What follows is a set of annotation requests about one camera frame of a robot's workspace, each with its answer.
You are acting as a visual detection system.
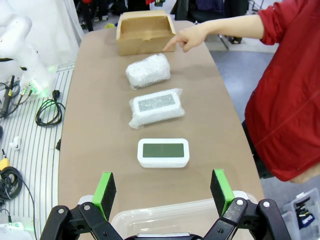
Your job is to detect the grooved metal platform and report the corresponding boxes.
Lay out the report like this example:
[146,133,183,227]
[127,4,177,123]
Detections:
[0,63,76,240]

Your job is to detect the person in red jacket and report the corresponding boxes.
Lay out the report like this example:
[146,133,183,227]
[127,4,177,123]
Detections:
[241,0,320,182]

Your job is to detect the black cable bundle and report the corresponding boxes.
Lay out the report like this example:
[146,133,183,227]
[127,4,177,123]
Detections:
[0,166,23,201]

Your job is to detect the clear plastic parts organizer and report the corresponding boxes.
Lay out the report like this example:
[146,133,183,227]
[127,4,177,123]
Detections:
[281,187,320,240]

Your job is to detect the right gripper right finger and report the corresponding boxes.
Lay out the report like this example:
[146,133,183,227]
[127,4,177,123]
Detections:
[202,168,292,240]

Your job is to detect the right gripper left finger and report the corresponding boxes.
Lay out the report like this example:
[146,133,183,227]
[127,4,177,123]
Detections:
[39,171,124,240]

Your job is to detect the person's right forearm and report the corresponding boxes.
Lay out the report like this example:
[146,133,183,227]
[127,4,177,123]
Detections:
[203,14,265,41]

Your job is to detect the person's right hand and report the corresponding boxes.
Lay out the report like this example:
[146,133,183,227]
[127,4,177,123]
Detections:
[162,23,210,53]

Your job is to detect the unwrapped white digital clock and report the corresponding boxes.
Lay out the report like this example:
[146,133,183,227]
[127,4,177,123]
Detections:
[137,138,190,168]

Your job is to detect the clear plastic container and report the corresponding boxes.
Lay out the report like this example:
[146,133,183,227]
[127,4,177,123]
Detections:
[111,191,258,240]

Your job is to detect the white plug adapter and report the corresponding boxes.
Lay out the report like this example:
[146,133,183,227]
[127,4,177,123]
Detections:
[9,136,21,151]

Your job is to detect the black coiled power cable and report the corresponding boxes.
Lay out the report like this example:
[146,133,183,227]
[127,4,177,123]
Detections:
[35,89,66,127]

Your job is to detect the thickly bubble-wrapped clock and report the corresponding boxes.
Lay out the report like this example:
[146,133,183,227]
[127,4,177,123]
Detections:
[125,53,172,91]

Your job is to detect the bubble-wrapped clock showing display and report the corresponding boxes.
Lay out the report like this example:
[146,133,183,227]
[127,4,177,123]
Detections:
[128,87,186,130]

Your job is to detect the open brown cardboard box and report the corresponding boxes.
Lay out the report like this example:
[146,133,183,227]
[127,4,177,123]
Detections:
[115,10,177,57]

